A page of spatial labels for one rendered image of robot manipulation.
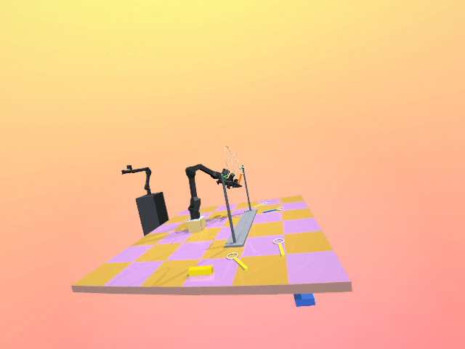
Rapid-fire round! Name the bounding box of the blue block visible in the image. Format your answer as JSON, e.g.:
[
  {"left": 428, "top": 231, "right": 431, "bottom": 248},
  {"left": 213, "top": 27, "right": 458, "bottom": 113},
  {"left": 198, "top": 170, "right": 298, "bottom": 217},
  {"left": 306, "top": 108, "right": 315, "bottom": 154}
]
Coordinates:
[{"left": 294, "top": 293, "right": 315, "bottom": 307}]

